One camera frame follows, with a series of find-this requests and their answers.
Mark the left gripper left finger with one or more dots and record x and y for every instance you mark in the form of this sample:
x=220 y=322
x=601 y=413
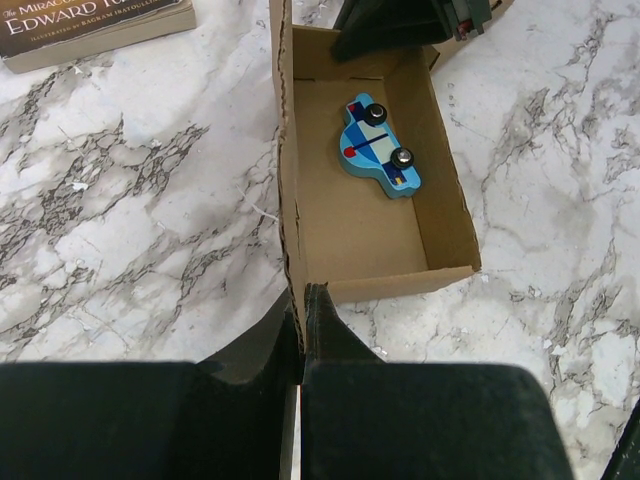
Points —
x=252 y=411

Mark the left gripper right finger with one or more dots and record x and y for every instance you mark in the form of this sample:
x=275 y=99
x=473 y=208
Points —
x=328 y=339

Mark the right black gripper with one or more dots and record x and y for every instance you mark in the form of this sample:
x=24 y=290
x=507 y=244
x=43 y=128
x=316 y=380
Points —
x=368 y=26

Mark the small blue toy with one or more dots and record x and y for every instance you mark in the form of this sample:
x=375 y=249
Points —
x=370 y=149

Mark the dark paperback book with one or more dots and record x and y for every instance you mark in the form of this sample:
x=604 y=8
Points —
x=38 y=34

